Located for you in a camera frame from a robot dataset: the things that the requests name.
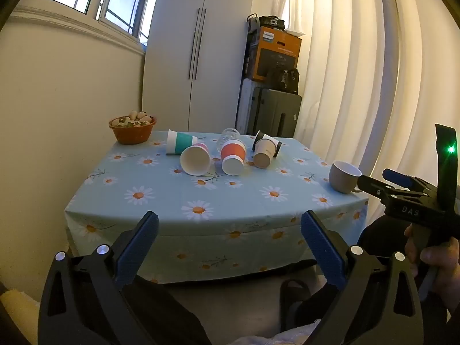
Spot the cream curtain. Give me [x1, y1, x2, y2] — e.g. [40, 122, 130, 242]
[276, 0, 460, 225]

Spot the blue daisy print tablecloth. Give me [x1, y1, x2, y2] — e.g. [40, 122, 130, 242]
[65, 131, 371, 284]

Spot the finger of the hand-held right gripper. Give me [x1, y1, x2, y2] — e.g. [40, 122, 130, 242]
[357, 174, 400, 202]
[382, 168, 436, 192]

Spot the clear glass cup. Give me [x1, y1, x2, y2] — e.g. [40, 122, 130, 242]
[217, 128, 241, 154]

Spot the pink banded paper cup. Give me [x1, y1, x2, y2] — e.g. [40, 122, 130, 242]
[180, 142, 212, 177]

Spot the silver suitcase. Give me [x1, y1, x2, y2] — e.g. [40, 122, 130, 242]
[235, 78, 258, 136]

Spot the orange plastic bowl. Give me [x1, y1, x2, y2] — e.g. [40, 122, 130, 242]
[109, 115, 158, 145]

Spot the brown paper cup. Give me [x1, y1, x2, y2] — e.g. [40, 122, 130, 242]
[253, 139, 277, 169]

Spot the pale yellow cushion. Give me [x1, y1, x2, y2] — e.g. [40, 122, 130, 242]
[0, 289, 41, 336]

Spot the beige ceramic mug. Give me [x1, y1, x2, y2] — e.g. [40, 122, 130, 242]
[328, 160, 364, 194]

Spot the black handbag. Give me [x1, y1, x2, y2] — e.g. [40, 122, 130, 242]
[267, 68, 300, 95]

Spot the black and white paper cup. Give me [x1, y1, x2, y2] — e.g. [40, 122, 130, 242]
[252, 131, 283, 158]

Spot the white wardrobe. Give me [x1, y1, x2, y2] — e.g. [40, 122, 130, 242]
[141, 0, 258, 136]

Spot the dark grey suitcase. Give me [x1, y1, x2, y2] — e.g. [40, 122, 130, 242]
[251, 86, 302, 139]

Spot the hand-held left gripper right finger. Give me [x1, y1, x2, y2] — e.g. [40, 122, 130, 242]
[300, 210, 425, 345]

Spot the black camera bag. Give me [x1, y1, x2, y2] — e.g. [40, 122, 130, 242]
[258, 15, 286, 31]

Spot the person's right hand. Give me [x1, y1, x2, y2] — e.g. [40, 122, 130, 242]
[404, 222, 460, 317]

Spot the orange banded paper cup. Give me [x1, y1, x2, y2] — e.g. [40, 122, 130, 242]
[220, 139, 247, 176]

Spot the orange cardboard box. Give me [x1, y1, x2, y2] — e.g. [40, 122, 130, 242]
[250, 26, 303, 83]

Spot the window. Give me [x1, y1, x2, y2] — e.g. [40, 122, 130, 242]
[24, 0, 166, 47]

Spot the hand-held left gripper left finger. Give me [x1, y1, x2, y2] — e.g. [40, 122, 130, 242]
[38, 211, 160, 345]

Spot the teal banded paper cup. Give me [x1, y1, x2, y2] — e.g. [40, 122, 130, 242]
[166, 130, 199, 155]

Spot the white towel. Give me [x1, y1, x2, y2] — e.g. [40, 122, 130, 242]
[230, 323, 321, 345]

